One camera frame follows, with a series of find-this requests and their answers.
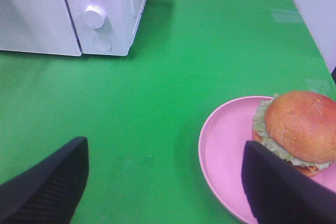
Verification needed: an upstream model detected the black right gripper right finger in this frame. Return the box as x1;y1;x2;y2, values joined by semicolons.
241;141;335;223

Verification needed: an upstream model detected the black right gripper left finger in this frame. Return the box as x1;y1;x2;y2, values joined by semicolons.
1;136;89;223

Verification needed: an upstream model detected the burger with lettuce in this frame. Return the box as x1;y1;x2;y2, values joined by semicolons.
252;91;335;177

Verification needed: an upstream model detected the pink round plate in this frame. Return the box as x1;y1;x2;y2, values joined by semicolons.
198;95;336;224

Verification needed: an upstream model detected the round door release button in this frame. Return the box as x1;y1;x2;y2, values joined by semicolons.
93;36;112;51

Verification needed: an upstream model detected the white microwave door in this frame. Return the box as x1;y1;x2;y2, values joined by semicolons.
1;0;81;56

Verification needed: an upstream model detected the white round knob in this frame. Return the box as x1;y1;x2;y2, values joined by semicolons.
82;5;107;29

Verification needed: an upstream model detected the white microwave oven body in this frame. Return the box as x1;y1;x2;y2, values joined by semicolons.
67;0;146;56

